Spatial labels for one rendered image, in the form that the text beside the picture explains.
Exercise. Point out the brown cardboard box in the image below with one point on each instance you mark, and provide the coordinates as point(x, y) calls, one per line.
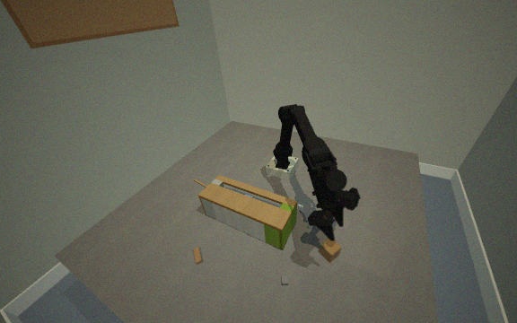
point(330, 249)

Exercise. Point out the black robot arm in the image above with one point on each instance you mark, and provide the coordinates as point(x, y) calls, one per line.
point(321, 163)

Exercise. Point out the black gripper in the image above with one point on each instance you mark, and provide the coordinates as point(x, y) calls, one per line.
point(325, 218)

